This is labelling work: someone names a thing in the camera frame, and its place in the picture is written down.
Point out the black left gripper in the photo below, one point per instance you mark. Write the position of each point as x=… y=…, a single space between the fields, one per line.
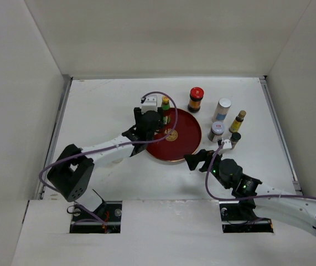
x=138 y=113

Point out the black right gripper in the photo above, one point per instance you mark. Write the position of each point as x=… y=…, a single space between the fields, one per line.
x=193 y=159

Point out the green label sauce bottle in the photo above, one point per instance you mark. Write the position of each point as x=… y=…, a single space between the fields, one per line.
x=165 y=105

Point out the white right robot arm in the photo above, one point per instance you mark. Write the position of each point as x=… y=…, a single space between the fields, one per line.
x=262 y=200

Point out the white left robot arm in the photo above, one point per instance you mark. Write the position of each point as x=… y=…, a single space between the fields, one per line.
x=72 y=171

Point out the red round tray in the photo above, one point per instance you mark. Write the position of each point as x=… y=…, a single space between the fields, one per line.
x=183 y=140

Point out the grey lid spice jar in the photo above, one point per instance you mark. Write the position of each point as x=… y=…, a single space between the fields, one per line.
x=216 y=131

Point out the small dark pepper bottle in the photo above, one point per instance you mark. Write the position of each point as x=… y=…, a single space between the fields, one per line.
x=234 y=138

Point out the yellow label oil bottle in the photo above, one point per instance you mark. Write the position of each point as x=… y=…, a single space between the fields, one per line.
x=236 y=124

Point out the red lid sauce jar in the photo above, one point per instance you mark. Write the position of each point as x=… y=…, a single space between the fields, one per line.
x=196 y=95

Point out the white tall canister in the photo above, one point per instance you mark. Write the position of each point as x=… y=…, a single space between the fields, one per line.
x=221 y=110

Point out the glass shaker lower left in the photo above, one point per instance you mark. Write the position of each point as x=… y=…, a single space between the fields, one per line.
x=117 y=160

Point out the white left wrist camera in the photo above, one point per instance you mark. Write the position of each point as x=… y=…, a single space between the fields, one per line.
x=149 y=103

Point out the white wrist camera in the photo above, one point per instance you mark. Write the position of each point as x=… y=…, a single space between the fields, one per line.
x=149 y=103
x=224 y=145

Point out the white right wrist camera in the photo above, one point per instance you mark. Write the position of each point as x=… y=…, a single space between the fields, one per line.
x=224 y=145

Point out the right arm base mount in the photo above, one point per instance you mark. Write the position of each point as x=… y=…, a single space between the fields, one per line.
x=236 y=218

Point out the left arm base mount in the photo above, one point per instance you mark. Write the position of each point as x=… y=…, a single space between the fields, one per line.
x=84 y=223

